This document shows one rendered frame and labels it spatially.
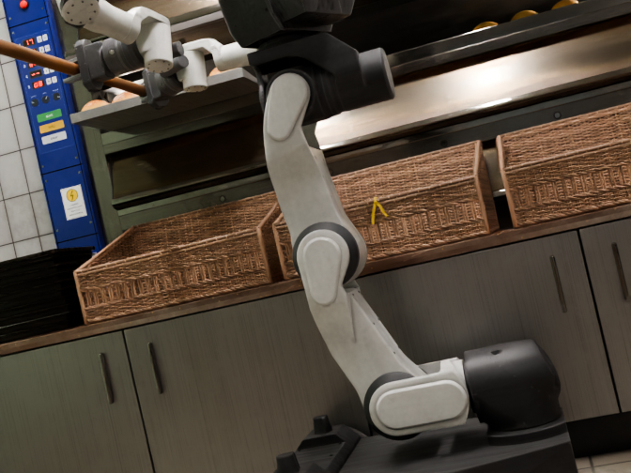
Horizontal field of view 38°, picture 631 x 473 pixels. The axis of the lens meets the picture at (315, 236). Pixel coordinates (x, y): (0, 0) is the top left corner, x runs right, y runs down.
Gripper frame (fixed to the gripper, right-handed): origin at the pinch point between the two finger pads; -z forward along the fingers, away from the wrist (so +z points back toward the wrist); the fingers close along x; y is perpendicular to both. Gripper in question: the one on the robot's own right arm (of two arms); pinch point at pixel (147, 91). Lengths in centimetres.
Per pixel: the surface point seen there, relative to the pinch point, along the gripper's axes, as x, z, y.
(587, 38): 13, 82, 100
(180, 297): 60, 9, -11
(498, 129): 33, 57, 81
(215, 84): 1.8, 9.9, 16.8
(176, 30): -20.3, -6.5, 20.4
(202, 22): -20.2, 0.5, 25.1
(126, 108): 1.5, -12.3, -0.1
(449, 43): 4, 50, 76
